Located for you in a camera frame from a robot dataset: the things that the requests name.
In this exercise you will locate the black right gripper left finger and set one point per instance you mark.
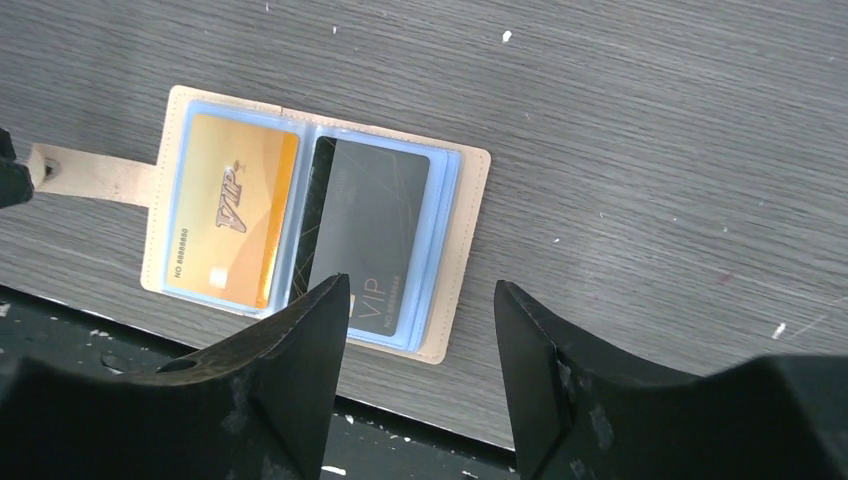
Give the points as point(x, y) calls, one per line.
point(256, 405)

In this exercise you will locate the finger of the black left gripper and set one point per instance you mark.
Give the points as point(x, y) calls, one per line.
point(16, 183)

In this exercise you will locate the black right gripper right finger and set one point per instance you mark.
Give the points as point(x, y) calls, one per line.
point(583, 408)

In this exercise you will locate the beige leather card holder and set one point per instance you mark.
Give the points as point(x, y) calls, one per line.
point(448, 217)

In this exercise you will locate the gold VIP card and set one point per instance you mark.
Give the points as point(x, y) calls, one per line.
point(235, 174)

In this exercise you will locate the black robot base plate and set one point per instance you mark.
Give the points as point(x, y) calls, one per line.
point(364, 442)

